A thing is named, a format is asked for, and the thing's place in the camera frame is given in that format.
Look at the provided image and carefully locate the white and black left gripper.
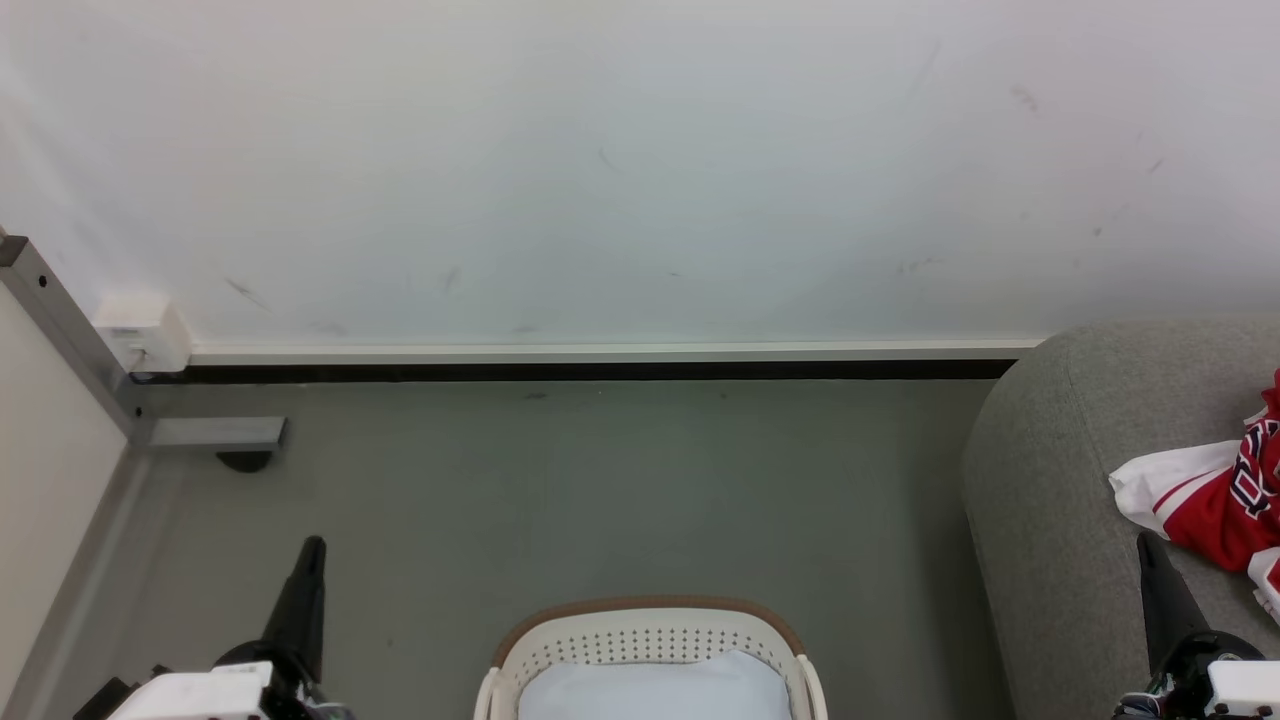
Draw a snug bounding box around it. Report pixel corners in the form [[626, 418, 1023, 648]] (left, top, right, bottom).
[[105, 535, 353, 720]]

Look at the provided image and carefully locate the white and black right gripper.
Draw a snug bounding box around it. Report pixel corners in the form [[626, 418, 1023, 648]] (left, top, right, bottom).
[[1113, 531, 1280, 720]]

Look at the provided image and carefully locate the red and white sports jersey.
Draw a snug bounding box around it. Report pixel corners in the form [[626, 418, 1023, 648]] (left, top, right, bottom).
[[1108, 368, 1280, 627]]

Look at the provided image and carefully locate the grey fabric sofa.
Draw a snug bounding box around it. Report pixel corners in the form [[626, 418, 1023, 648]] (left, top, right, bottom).
[[960, 318, 1280, 720]]

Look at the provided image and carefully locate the cream partition panel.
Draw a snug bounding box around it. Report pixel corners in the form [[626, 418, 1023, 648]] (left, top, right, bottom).
[[0, 290, 129, 701]]

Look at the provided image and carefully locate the cream perforated laundry basket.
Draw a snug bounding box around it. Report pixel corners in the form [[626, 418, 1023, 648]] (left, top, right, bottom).
[[472, 596, 829, 720]]

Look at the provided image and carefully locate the pale blue cloth in basket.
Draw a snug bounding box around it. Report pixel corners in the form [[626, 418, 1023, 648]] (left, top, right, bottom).
[[517, 650, 797, 720]]

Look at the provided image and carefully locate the white and black baseboard strip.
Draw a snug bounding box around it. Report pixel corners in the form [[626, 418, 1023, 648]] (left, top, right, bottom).
[[130, 336, 1047, 385]]

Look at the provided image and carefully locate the grey metal frame foot bar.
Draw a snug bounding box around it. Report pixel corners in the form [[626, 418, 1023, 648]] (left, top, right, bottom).
[[148, 416, 288, 453]]

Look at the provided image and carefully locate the white wall socket box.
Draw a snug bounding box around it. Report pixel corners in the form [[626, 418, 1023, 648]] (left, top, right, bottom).
[[93, 292, 193, 377]]

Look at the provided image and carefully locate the grey metal frame post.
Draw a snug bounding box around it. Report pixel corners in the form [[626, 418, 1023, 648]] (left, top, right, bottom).
[[0, 234, 153, 443]]

